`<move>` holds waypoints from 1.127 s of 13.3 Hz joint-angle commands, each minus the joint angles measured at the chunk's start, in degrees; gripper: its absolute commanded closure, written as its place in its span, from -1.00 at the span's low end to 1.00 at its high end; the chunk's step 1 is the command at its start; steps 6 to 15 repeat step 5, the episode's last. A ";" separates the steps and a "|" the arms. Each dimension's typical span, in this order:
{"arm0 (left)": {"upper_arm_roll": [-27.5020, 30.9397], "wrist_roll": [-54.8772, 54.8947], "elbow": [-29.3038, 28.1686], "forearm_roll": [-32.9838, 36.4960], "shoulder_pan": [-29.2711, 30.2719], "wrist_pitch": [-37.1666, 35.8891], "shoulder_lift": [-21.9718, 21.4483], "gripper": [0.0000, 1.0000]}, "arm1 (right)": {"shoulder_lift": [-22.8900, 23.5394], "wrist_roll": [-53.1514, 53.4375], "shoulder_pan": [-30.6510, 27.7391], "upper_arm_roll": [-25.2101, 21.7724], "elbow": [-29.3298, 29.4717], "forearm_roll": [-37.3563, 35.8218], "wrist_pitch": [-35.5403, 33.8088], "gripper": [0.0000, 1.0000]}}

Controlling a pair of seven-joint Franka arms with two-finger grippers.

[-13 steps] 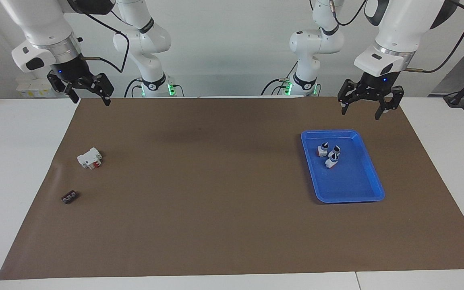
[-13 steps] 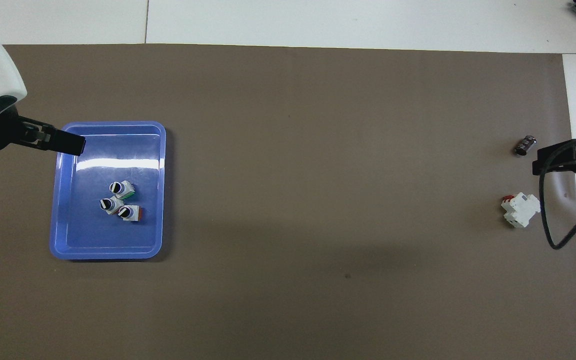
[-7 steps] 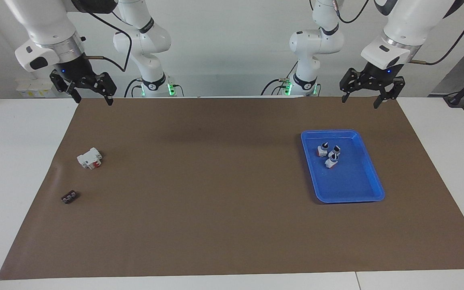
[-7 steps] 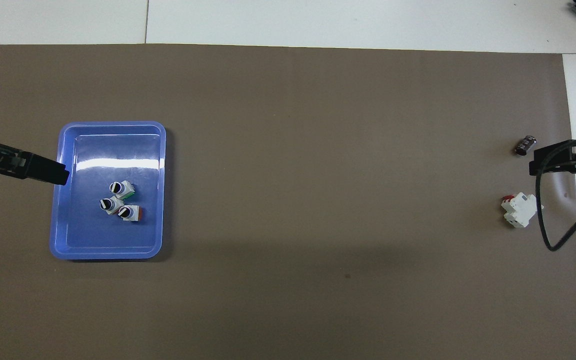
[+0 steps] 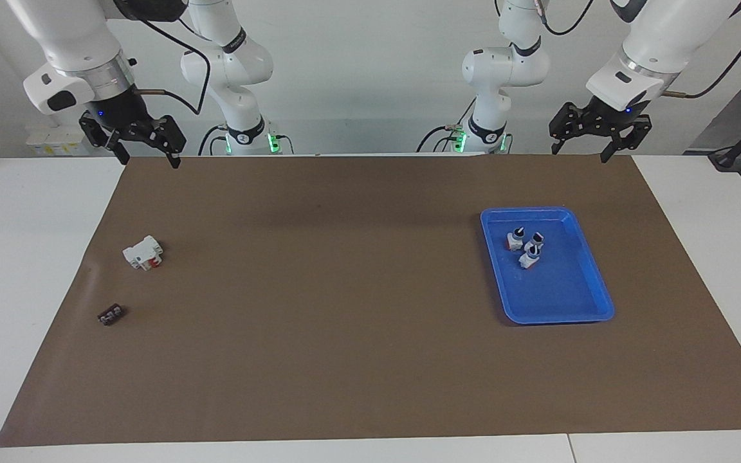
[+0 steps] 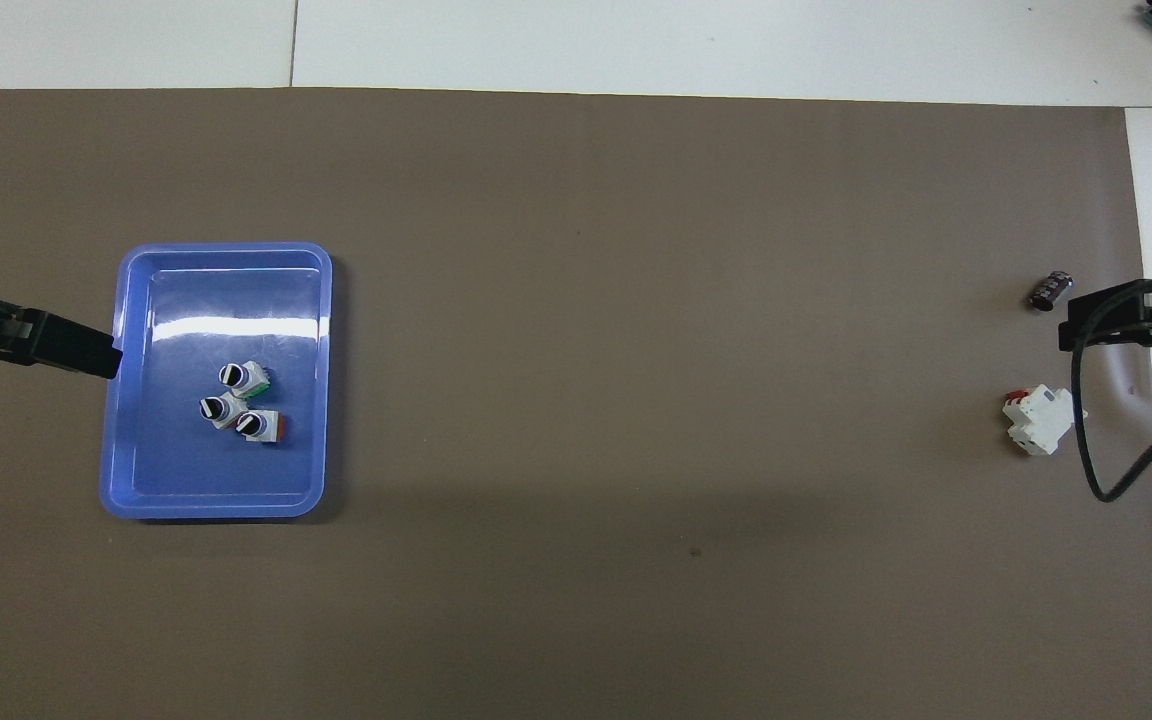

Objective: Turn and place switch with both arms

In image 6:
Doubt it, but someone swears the white rotary switch orange base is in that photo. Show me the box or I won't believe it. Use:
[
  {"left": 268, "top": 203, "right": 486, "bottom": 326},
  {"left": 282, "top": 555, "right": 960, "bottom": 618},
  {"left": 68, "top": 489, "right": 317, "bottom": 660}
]
[{"left": 198, "top": 393, "right": 247, "bottom": 431}]

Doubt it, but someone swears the small black terminal block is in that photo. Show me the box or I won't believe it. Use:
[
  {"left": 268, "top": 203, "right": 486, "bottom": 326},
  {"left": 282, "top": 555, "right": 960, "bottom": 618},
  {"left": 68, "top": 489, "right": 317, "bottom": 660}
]
[{"left": 1028, "top": 269, "right": 1076, "bottom": 313}]

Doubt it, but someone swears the white circuit breaker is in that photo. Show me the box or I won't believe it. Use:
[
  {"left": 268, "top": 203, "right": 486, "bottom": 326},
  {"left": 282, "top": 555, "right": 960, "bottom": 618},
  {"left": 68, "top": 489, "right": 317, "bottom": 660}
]
[{"left": 1002, "top": 384, "right": 1089, "bottom": 457}]

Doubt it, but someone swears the blue plastic tray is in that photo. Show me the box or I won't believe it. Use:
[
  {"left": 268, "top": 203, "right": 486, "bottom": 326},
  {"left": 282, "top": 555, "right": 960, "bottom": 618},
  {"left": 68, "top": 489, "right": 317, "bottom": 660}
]
[{"left": 99, "top": 241, "right": 335, "bottom": 521}]

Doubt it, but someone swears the brown table mat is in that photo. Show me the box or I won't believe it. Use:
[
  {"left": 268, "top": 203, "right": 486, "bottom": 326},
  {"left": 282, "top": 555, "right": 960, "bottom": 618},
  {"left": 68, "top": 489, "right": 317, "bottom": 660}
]
[{"left": 0, "top": 88, "right": 1152, "bottom": 720}]

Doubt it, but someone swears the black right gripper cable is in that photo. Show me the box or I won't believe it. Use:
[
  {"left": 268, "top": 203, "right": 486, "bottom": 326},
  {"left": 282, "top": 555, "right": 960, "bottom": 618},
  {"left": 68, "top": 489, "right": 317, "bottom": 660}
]
[{"left": 1071, "top": 268, "right": 1152, "bottom": 504}]

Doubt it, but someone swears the white rotary switch black knob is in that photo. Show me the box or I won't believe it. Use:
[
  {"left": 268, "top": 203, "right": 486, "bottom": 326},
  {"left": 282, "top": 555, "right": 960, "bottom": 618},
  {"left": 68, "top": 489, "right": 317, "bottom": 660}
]
[{"left": 218, "top": 360, "right": 271, "bottom": 399}]

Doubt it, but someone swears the white switch with black knob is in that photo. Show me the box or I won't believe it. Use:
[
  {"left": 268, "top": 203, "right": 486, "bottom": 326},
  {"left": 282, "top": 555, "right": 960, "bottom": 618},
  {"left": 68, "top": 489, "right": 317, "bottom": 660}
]
[{"left": 236, "top": 409, "right": 285, "bottom": 445}]

